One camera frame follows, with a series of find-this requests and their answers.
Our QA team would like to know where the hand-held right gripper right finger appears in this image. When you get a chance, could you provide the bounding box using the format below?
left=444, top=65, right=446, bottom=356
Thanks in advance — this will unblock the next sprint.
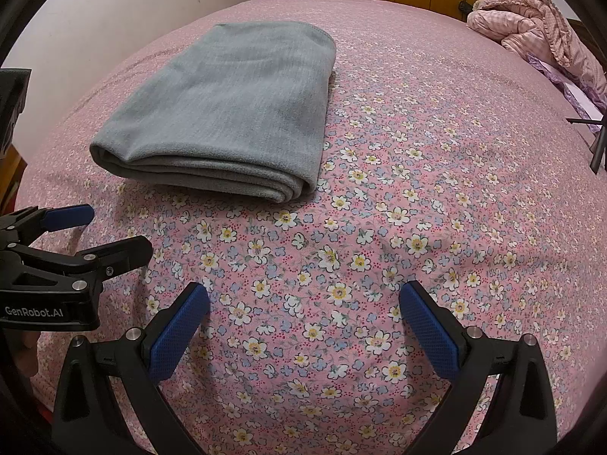
left=398, top=281, right=558, bottom=455

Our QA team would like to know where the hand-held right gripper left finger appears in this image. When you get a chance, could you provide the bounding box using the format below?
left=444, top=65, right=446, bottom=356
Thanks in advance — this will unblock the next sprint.
left=52, top=282, right=209, bottom=455

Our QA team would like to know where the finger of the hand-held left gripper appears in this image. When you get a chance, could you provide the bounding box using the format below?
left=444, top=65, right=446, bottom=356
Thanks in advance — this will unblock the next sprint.
left=0, top=236, right=153, bottom=295
left=0, top=204, right=94, bottom=249

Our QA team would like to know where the wooden bedside cabinet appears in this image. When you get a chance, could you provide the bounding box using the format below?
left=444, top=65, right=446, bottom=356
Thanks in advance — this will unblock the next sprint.
left=0, top=152, right=27, bottom=216

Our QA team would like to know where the bed with pink floral sheet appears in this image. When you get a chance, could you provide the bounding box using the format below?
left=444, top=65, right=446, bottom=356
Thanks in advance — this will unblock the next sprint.
left=14, top=0, right=607, bottom=455

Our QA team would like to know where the black tripod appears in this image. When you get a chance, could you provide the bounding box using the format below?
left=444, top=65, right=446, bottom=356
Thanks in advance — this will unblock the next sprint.
left=566, top=104, right=607, bottom=174

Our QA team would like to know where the purple ruffled pillow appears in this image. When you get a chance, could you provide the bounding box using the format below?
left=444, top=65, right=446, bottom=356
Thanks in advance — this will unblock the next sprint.
left=526, top=54, right=607, bottom=119

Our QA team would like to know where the pink quilted comforter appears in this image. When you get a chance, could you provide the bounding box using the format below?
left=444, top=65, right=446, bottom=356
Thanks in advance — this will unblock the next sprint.
left=467, top=0, right=607, bottom=98

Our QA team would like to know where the dark wooden headboard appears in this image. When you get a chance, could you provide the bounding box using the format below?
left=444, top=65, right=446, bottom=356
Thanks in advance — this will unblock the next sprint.
left=566, top=19, right=607, bottom=64

